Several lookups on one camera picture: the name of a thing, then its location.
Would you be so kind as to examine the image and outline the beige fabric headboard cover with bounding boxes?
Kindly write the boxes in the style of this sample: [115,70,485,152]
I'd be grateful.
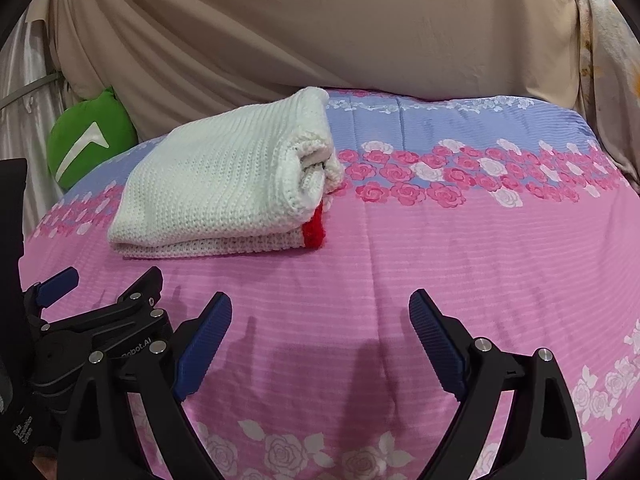
[48,0,578,139]

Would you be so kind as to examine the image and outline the floral cream hanging cloth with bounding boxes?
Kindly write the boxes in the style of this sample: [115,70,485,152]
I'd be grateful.
[576,0,639,188]

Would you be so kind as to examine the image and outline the green plush pillow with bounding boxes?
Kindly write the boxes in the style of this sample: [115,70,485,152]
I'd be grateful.
[46,88,138,191]

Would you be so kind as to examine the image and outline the silver satin curtain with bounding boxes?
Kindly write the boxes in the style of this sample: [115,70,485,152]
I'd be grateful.
[1,0,64,234]

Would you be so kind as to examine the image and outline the pink floral bed sheet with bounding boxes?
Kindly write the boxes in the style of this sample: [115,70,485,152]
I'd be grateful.
[18,88,640,480]

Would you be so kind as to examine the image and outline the white knitted sweater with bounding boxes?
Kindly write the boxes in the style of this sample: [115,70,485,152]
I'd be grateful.
[108,87,344,259]

